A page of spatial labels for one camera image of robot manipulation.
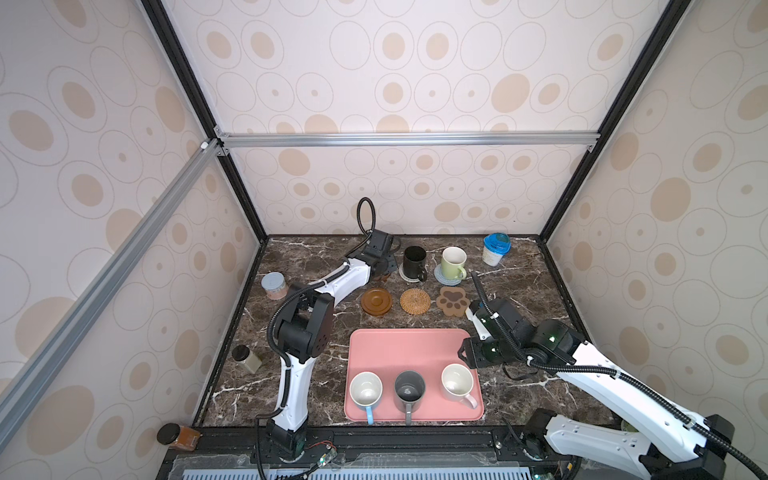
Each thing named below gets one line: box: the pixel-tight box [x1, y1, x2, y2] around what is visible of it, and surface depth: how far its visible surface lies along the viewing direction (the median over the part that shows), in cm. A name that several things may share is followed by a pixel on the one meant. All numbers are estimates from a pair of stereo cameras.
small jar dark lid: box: [232, 344, 262, 374], surface depth 82 cm
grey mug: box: [394, 370, 426, 426], surface depth 76 cm
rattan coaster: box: [399, 288, 431, 315], surface depth 102 cm
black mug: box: [403, 245, 428, 283], surface depth 105 cm
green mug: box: [441, 246, 468, 280], surface depth 102 cm
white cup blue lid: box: [482, 232, 512, 267], surface depth 108 cm
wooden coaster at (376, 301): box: [360, 287, 393, 316], surface depth 102 cm
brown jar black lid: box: [157, 423, 201, 451], surface depth 70 cm
